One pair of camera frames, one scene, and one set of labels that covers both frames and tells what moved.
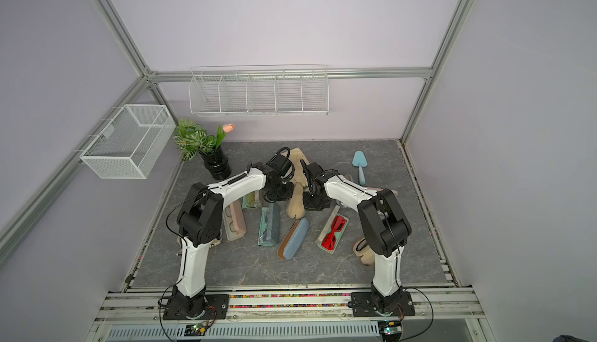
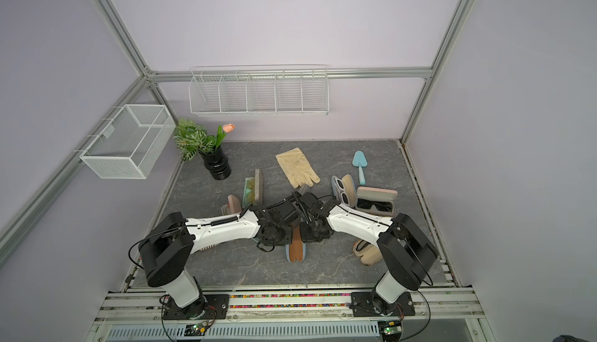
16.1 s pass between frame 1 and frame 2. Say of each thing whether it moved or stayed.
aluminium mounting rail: stayed
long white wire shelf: stayed
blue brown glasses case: moved
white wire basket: stayed
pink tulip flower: stayed
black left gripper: moved
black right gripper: moved
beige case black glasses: stayed
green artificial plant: stayed
